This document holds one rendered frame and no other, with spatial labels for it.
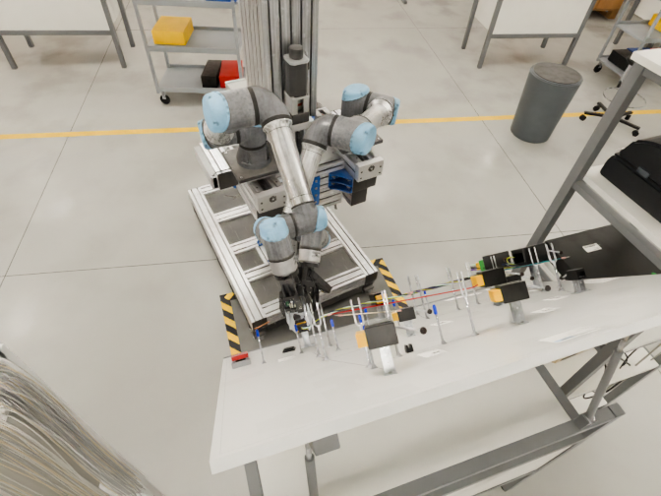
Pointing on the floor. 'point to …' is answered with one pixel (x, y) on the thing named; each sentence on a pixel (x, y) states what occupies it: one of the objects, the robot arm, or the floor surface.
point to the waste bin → (544, 100)
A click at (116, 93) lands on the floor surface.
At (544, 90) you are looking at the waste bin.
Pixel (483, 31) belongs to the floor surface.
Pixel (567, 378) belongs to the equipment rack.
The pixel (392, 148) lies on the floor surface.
